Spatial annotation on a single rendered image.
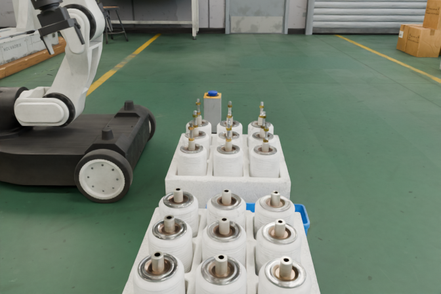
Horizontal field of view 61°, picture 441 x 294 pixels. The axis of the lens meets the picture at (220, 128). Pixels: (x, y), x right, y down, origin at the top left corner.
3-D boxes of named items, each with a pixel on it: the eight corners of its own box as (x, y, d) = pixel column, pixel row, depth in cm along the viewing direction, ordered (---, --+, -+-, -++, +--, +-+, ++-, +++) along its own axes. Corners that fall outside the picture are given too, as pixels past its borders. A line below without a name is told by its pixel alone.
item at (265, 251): (254, 314, 82) (257, 247, 76) (252, 282, 91) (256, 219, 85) (298, 317, 82) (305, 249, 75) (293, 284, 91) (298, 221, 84)
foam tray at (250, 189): (167, 228, 123) (165, 179, 117) (183, 172, 160) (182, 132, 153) (287, 231, 122) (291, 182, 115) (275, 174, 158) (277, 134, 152)
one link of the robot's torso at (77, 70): (30, 123, 146) (54, 2, 130) (52, 107, 164) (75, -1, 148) (69, 136, 148) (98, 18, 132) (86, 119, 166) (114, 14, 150)
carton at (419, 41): (438, 57, 417) (444, 29, 406) (416, 57, 417) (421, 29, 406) (425, 52, 445) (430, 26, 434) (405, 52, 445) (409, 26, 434)
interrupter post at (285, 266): (279, 279, 68) (280, 264, 67) (277, 269, 70) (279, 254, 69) (292, 279, 68) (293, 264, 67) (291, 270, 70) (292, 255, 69)
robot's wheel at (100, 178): (77, 203, 136) (69, 153, 129) (82, 196, 141) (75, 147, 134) (132, 204, 136) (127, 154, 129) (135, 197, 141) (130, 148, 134)
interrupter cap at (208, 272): (198, 285, 66) (198, 282, 66) (203, 256, 74) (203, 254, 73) (241, 287, 66) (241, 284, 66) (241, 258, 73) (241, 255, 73)
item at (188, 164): (212, 199, 126) (212, 150, 120) (187, 208, 121) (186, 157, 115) (197, 187, 134) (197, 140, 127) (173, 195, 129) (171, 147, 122)
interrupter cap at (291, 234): (262, 245, 77) (262, 242, 77) (260, 223, 84) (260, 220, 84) (299, 247, 77) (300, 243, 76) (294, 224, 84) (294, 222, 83)
